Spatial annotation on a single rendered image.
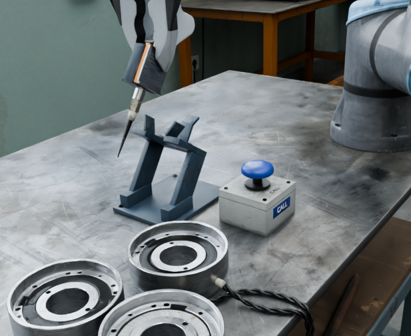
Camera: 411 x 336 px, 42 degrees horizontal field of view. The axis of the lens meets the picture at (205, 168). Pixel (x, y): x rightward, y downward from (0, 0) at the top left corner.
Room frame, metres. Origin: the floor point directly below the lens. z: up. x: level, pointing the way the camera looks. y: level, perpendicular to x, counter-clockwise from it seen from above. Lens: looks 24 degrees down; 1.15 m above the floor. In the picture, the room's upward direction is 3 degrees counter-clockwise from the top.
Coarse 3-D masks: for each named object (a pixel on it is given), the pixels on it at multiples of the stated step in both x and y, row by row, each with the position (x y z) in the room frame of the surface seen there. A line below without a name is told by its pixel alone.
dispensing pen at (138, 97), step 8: (136, 48) 0.63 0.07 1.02; (144, 48) 0.62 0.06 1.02; (136, 56) 0.62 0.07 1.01; (128, 64) 0.63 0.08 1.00; (136, 64) 0.62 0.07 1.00; (128, 72) 0.62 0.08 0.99; (136, 72) 0.61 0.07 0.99; (128, 80) 0.61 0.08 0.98; (136, 88) 0.62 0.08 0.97; (144, 88) 0.62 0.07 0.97; (136, 96) 0.61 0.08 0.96; (144, 96) 0.62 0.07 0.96; (136, 104) 0.61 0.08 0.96; (136, 112) 0.61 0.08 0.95; (128, 120) 0.60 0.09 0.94; (128, 128) 0.60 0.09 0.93; (120, 152) 0.59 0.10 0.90
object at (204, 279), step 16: (160, 224) 0.52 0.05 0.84; (176, 224) 0.53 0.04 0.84; (192, 224) 0.53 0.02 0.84; (144, 240) 0.51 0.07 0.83; (208, 240) 0.51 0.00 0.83; (224, 240) 0.49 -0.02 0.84; (128, 256) 0.46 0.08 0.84; (160, 256) 0.48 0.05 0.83; (176, 256) 0.50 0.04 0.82; (192, 256) 0.49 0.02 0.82; (224, 256) 0.46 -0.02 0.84; (144, 272) 0.44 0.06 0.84; (192, 272) 0.43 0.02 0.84; (208, 272) 0.44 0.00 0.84; (224, 272) 0.46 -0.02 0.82; (144, 288) 0.44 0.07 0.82; (160, 288) 0.43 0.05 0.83; (176, 288) 0.43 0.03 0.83; (192, 288) 0.43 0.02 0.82; (208, 288) 0.44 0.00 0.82
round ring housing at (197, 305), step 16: (128, 304) 0.39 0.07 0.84; (144, 304) 0.40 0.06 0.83; (160, 304) 0.40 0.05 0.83; (176, 304) 0.40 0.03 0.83; (192, 304) 0.40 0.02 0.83; (208, 304) 0.38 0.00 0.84; (112, 320) 0.37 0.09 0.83; (128, 320) 0.38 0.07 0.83; (160, 320) 0.38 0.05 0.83; (176, 320) 0.38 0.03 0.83; (208, 320) 0.38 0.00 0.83
